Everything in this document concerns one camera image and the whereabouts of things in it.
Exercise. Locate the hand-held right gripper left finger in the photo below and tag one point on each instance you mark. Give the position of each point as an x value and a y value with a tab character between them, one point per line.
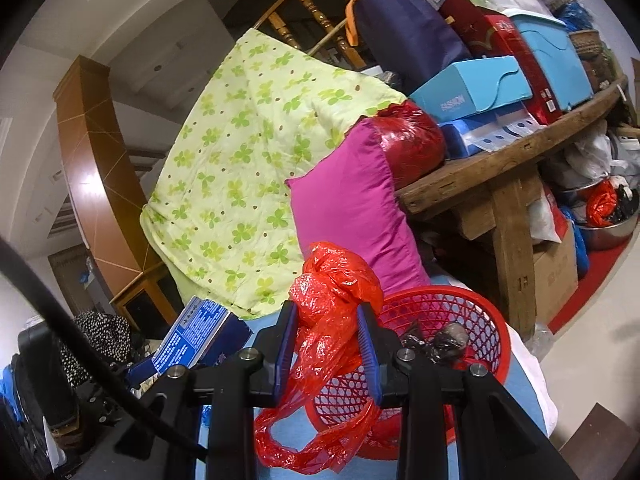
287	350

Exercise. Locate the brown woven blind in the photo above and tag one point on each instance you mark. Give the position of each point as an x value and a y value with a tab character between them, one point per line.
67	265

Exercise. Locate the light blue cardboard box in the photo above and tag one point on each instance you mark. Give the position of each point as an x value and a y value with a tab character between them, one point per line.
475	85

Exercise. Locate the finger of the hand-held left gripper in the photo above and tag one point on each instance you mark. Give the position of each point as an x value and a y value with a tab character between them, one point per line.
142	370

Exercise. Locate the red plastic mesh basket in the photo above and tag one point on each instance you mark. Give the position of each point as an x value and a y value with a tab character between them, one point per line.
435	292

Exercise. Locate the green clover print quilt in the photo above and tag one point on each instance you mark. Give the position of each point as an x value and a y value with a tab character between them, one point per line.
240	160

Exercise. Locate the white and blue packet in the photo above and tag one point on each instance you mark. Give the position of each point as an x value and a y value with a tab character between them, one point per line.
485	135

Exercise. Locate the dark wooden board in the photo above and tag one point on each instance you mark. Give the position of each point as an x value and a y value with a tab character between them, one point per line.
607	420

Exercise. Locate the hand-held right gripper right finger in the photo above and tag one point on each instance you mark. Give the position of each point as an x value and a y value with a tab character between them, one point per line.
367	350

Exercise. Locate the red gift box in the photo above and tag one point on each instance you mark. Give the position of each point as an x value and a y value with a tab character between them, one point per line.
520	55

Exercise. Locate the maroon gift bag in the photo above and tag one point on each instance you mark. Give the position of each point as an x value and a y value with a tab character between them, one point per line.
460	15

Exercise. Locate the shiny red bag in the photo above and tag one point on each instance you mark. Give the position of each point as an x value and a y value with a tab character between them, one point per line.
410	140

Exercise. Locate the red plastic bag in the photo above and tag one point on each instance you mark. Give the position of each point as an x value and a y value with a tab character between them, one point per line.
330	285
600	205

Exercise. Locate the brown cardboard box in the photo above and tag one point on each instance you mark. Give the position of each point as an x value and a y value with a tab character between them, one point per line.
555	265

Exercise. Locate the blue and white box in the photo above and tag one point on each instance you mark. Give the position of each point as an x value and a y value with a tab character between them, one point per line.
200	330

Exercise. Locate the white plastic bag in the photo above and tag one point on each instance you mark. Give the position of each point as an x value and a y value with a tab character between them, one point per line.
590	152

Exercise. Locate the blue plastic bag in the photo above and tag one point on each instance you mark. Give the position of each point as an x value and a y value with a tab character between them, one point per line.
580	247
575	12

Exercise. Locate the black plastic bag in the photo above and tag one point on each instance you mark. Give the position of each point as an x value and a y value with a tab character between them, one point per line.
445	342

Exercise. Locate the wooden stair railing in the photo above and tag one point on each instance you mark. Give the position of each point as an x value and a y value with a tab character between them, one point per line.
310	10

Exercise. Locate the steel basin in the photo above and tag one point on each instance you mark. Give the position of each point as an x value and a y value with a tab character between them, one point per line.
612	232

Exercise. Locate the brown wooden cabinet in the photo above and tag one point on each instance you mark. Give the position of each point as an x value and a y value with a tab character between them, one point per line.
95	185

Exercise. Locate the blue blanket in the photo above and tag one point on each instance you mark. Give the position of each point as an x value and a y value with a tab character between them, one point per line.
520	410

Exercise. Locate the black white-dotted garment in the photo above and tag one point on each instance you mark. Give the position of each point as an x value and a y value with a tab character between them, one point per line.
102	335

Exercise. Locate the magenta pillow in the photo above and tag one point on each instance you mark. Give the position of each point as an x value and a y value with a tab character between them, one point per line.
350	200

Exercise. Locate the woven basket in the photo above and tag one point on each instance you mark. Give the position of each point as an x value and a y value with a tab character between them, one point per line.
585	42

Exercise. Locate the rough wooden table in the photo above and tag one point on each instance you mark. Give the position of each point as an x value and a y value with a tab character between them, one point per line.
500	170

